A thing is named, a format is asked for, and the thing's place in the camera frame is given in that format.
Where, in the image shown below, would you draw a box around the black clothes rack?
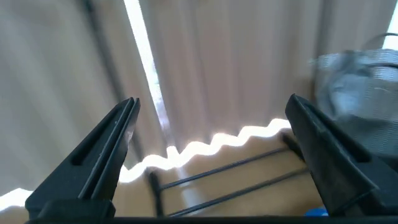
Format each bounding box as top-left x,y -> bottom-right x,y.
82,0 -> 310,218

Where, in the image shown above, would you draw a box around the white laundry basket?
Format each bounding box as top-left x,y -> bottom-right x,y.
310,32 -> 398,170

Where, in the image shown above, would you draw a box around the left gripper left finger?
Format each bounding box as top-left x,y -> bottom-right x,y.
25,97 -> 141,218

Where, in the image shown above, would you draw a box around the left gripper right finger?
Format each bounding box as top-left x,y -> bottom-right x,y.
285,93 -> 398,217

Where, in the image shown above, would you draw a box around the pale grey shorts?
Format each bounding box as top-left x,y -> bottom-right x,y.
323,51 -> 379,121

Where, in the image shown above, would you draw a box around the beige curtain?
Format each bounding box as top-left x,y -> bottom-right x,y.
0,0 -> 398,200

